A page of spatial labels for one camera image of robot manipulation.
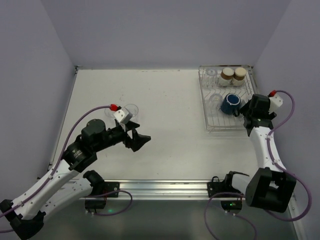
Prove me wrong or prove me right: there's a clear faceted glass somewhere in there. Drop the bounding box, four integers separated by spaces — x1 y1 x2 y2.
124 103 139 118

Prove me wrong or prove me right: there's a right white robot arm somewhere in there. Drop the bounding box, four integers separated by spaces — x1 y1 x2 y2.
223 91 297 213

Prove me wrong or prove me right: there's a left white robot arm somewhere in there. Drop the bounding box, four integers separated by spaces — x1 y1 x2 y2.
0 119 151 240

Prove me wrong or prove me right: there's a clear glass rack back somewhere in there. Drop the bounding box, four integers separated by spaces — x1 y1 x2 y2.
201 67 217 88

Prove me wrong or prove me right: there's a dark blue mug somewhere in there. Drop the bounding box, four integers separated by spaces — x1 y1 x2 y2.
220 93 241 115

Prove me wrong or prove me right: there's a clear glass beside mug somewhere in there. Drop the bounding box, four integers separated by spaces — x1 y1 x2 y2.
207 93 223 111

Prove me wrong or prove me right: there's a brown banded cup right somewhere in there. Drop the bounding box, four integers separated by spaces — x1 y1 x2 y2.
232 67 247 87

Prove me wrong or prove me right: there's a brown banded cup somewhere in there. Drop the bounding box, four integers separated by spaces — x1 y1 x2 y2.
218 67 234 87
232 67 247 87

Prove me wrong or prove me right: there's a brown banded cup left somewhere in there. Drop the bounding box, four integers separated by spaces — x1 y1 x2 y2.
218 67 234 87

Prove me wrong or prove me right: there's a wire dish rack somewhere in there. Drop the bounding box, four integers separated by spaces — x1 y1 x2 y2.
198 64 268 133

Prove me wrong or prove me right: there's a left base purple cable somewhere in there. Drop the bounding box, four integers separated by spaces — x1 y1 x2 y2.
86 189 133 216

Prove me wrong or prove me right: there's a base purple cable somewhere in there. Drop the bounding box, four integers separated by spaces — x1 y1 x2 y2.
202 192 258 240
86 189 133 216

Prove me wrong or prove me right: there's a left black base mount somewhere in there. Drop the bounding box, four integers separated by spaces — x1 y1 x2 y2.
83 170 120 213

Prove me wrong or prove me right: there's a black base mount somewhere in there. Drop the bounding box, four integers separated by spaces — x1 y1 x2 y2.
83 170 120 213
206 171 250 214

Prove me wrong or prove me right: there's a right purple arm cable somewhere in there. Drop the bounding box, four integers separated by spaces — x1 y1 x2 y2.
259 89 313 223

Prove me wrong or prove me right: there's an aluminium mounting rail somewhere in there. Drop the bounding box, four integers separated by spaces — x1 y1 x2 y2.
105 179 213 201

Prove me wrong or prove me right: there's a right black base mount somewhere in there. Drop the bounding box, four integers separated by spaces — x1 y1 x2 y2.
206 171 250 214

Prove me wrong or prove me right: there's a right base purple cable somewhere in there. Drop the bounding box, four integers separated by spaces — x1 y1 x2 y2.
202 192 258 240

